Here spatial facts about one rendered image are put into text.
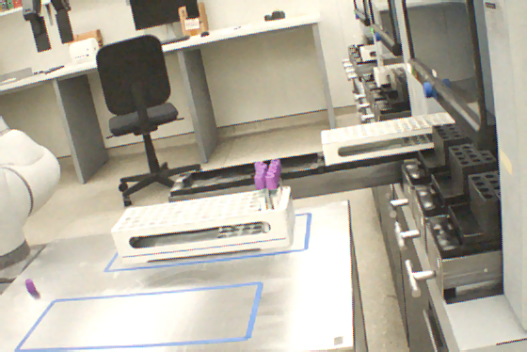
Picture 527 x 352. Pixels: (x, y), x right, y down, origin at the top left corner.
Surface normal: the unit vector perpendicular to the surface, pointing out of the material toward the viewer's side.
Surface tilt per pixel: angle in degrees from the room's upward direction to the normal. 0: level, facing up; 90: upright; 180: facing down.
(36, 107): 90
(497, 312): 0
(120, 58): 98
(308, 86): 90
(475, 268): 90
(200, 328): 0
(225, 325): 0
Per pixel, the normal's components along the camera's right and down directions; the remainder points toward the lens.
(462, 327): -0.19, -0.93
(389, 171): -0.07, 0.33
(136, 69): 0.29, 0.38
